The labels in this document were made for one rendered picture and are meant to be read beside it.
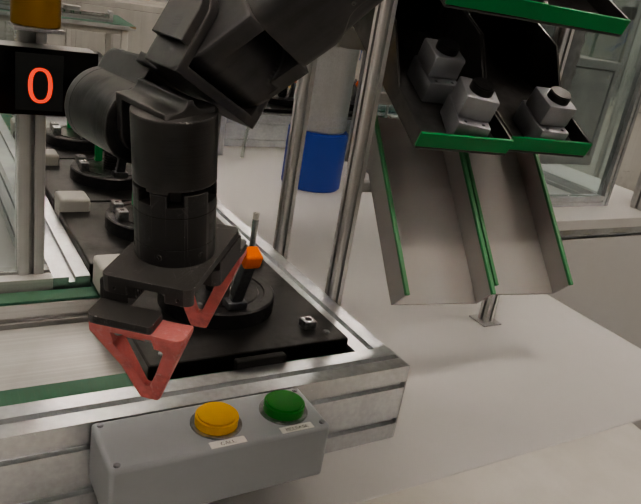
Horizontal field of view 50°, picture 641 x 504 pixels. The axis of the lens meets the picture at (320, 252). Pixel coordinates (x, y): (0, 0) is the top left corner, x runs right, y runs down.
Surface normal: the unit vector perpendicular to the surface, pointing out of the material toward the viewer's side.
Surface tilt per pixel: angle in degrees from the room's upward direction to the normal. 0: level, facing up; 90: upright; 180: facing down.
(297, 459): 90
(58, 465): 90
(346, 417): 90
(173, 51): 61
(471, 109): 115
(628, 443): 0
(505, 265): 45
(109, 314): 8
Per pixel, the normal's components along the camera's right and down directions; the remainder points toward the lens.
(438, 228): 0.35, -0.37
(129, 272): 0.09, -0.88
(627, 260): 0.49, 0.39
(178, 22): -0.51, -0.30
